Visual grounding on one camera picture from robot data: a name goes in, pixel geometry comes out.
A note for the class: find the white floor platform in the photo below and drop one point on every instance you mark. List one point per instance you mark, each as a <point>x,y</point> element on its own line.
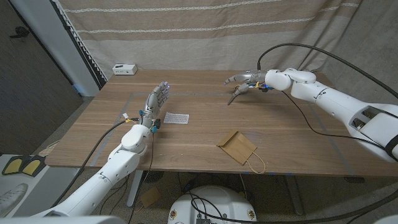
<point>46,186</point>

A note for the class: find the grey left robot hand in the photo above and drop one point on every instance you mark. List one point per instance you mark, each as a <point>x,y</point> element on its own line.
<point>154,102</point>

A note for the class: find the white table leg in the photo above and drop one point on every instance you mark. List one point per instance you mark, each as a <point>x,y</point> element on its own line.
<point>134,189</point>

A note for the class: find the black round floor fan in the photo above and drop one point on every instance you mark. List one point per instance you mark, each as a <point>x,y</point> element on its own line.
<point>152,176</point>

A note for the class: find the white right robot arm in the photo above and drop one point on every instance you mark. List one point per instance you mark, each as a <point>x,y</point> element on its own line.
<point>335,102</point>

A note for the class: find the white shoe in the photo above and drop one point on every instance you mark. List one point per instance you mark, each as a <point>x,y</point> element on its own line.
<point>12,199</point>

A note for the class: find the beige striped curtain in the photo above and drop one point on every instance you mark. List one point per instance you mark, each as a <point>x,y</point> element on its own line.
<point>202,40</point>

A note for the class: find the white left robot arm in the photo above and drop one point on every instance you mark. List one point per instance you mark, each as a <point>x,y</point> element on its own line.
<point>118,165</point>

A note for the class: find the grey backdrop cloth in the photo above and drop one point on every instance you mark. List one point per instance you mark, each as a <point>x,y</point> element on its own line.
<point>373,37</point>

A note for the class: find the yellow black pad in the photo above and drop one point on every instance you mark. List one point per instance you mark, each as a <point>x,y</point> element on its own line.
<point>32,166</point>
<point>12,165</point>

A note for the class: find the grey table leg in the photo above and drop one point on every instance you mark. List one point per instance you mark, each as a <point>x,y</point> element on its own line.
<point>294,196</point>

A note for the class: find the white door frame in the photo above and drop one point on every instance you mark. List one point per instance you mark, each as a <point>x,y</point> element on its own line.
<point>56,40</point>

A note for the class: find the white power strip box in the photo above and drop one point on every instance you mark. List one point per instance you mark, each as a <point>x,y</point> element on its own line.
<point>124,69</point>

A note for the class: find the dark textured door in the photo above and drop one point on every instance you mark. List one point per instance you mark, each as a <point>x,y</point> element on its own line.
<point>31,93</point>

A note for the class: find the white printed receipt paper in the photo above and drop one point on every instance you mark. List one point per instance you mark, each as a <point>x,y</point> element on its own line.
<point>176,118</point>

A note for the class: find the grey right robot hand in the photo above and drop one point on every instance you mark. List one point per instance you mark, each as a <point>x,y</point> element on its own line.
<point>252,77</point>

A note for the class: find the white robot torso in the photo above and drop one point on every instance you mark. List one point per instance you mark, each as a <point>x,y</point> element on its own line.
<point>224,202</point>

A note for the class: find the small brown floor paper bag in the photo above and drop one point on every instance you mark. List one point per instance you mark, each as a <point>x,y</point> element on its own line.
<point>150,196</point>

